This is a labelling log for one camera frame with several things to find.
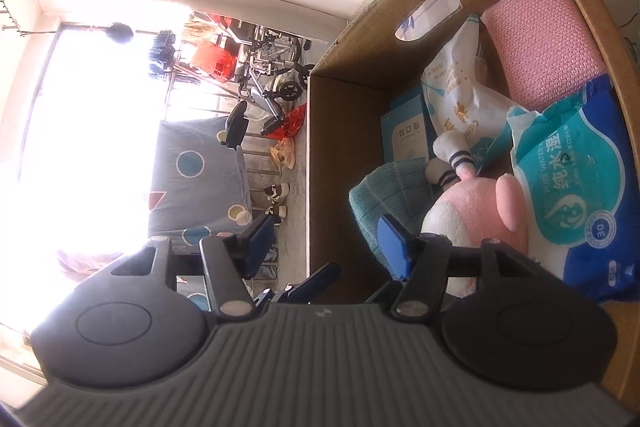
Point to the teal checked towel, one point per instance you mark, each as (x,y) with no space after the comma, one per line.
(390,192)

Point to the red hanging bag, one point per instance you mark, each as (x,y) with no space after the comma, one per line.
(212,59)

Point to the blue wet wipes pack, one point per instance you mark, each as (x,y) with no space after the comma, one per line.
(570,187)

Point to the wheelchair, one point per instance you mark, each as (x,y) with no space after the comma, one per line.
(270,62)

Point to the cardboard box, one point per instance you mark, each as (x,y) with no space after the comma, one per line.
(340,157)

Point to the grey quilt with circles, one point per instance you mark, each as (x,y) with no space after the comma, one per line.
(200,177)

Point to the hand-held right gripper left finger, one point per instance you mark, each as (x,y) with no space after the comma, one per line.
(260,242)

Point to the white shoe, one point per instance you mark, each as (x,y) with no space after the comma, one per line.
(276,191)
(276,211)

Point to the pink plush toy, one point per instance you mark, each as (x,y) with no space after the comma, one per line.
(475,212)

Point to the crumpled red plastic bag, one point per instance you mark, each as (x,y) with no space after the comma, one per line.
(290,124)

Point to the light blue bandage box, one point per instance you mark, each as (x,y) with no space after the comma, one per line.
(407,132)

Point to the blue hanging garment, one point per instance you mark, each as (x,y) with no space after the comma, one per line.
(162,54)

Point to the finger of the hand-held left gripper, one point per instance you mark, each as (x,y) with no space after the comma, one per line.
(315,282)

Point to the black padded seat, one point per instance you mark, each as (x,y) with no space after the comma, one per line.
(237,122)

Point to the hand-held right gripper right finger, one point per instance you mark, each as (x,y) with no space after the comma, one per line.
(397,247)

